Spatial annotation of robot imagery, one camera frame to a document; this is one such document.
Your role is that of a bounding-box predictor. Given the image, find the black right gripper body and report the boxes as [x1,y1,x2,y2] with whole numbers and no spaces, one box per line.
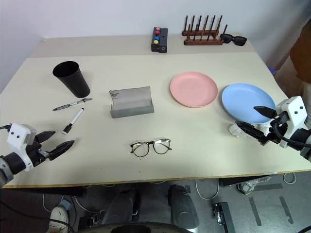
[261,111,290,146]

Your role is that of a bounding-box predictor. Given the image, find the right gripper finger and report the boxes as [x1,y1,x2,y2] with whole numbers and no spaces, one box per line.
[253,105,277,119]
[236,121,266,146]

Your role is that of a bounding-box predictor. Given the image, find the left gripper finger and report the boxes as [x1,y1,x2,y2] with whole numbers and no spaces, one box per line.
[36,131,57,144]
[48,139,75,161]

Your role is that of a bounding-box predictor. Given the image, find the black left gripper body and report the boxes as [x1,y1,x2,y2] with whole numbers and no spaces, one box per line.
[24,135,52,168]

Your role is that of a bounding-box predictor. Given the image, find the crumpled white paper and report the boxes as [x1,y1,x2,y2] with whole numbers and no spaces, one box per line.
[228,122,271,139]

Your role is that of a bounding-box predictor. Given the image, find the blue plate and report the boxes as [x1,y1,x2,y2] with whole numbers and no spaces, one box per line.
[221,83,277,125]

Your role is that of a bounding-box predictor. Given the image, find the white marker with black cap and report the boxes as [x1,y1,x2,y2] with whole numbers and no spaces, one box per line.
[62,108,85,135]

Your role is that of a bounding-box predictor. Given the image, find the black and silver pen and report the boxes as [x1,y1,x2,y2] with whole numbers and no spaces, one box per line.
[52,98,93,112]

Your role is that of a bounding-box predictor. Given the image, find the crumpled silver plastic bag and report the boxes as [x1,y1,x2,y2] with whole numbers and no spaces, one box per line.
[237,176,273,196]

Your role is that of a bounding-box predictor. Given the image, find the black plastic cup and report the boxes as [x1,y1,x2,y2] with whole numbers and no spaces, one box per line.
[52,61,91,99]

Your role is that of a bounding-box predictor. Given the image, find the white shoe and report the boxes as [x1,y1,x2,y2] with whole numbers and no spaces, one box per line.
[49,205,70,232]

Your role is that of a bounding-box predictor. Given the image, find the person in brown clothing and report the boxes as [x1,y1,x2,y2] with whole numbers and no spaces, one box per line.
[290,18,311,131]

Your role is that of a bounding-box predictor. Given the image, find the pink plate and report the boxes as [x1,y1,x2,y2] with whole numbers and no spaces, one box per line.
[169,71,219,109]

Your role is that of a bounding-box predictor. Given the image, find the black sunglasses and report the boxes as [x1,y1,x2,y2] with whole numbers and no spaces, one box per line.
[219,33,248,47]

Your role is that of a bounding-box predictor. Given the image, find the dark rounded shape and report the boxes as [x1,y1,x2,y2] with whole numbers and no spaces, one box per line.
[168,183,200,229]
[100,188,142,226]

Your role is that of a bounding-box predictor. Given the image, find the grey open glasses case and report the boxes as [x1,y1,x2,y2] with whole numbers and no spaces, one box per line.
[108,86,155,119]

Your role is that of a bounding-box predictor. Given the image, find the black floor device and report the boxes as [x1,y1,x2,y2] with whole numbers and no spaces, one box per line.
[213,201,236,233]

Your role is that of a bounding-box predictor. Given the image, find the thin-rimmed eyeglasses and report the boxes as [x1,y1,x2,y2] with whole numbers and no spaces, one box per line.
[129,138,173,158]

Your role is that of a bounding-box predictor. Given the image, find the brown wooden peg rack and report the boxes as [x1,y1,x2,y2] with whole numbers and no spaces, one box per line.
[182,15,228,46]

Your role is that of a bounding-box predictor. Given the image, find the plain black box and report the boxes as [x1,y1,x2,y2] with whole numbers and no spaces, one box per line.
[158,28,169,53]

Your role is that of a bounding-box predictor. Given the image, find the black box with coloured buttons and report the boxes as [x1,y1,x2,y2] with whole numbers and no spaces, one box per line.
[151,27,162,52]

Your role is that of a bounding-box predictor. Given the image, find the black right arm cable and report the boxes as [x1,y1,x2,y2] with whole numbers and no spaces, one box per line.
[270,118,311,148]

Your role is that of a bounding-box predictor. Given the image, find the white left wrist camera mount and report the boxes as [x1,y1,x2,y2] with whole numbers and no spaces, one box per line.
[6,123,37,172]

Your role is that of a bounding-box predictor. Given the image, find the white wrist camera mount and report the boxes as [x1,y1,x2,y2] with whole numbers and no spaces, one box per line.
[6,123,37,172]
[275,96,307,149]

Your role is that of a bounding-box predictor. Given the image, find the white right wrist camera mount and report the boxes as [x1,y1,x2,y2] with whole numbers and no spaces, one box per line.
[275,96,307,149]

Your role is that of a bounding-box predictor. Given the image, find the white looped cable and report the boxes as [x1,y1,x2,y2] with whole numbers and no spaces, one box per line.
[282,172,296,185]

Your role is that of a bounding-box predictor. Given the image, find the black table frame bar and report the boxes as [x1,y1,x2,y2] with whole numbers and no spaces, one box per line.
[219,175,278,187]

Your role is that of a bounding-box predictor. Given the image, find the white floor cable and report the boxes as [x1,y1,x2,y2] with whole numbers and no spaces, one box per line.
[195,179,221,200]

